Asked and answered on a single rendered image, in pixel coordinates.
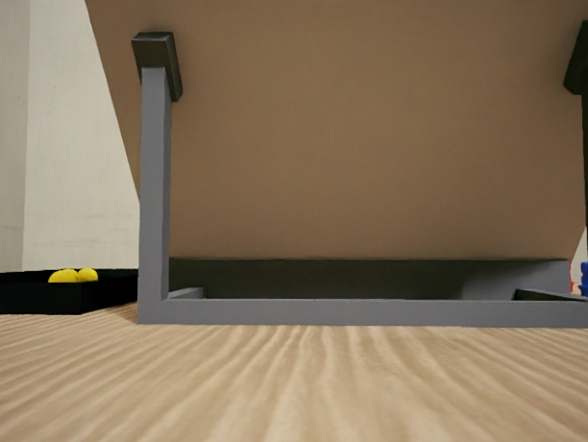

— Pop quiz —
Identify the blue plug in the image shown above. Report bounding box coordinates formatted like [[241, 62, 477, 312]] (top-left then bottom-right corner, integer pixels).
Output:
[[578, 262, 588, 297]]

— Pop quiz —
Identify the yellow ball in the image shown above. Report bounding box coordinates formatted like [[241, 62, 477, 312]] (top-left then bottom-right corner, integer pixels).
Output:
[[78, 268, 97, 282], [62, 269, 80, 282], [48, 271, 75, 282]]

